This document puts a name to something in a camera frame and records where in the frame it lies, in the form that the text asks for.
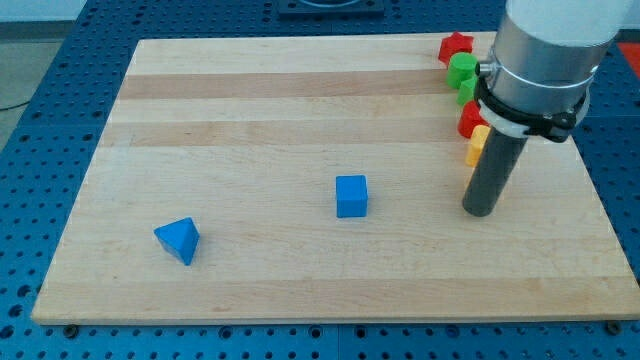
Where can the black clamp ring mount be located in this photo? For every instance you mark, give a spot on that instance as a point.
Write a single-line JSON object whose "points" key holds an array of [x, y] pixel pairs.
{"points": [[519, 124]]}

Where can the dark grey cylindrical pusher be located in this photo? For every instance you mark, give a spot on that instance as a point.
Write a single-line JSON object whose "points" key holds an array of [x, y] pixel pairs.
{"points": [[496, 163]]}

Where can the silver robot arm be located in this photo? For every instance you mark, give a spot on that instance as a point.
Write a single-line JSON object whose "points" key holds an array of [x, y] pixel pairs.
{"points": [[535, 82]]}

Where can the blue cube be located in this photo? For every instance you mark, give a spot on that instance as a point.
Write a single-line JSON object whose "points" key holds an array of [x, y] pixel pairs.
{"points": [[351, 196]]}

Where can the yellow block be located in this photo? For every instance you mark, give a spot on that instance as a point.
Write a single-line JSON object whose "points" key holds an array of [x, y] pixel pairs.
{"points": [[476, 144]]}

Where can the green cylinder block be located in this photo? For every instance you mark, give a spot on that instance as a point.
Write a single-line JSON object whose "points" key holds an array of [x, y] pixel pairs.
{"points": [[462, 67]]}

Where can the red star block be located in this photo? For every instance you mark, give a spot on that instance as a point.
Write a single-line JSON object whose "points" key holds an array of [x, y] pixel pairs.
{"points": [[455, 43]]}

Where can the wooden board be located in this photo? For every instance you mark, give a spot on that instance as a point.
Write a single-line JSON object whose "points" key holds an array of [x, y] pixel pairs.
{"points": [[246, 136]]}

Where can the blue triangular prism block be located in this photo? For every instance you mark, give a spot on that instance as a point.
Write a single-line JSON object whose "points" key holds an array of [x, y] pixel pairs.
{"points": [[180, 239]]}

